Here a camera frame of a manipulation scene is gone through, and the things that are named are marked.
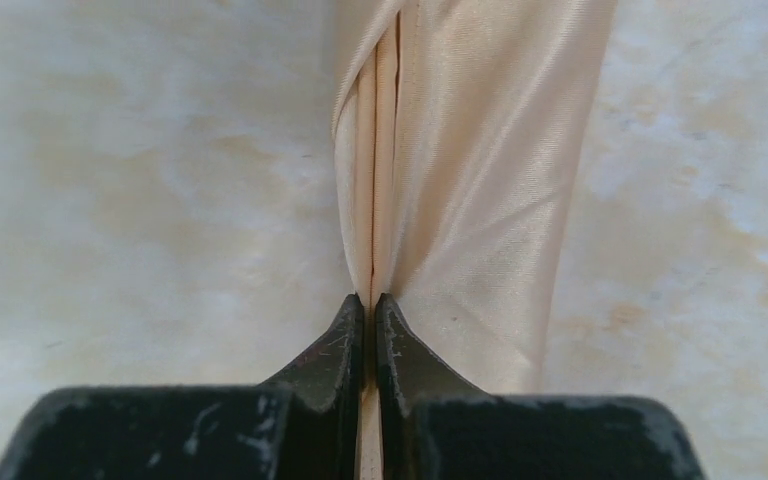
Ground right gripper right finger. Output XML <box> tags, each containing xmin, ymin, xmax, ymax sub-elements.
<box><xmin>375</xmin><ymin>294</ymin><xmax>704</xmax><ymax>480</ymax></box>

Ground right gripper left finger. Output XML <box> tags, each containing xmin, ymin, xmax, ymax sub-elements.
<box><xmin>0</xmin><ymin>295</ymin><xmax>365</xmax><ymax>479</ymax></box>

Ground orange cloth napkin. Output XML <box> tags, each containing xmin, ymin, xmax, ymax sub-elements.
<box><xmin>330</xmin><ymin>0</ymin><xmax>620</xmax><ymax>480</ymax></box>

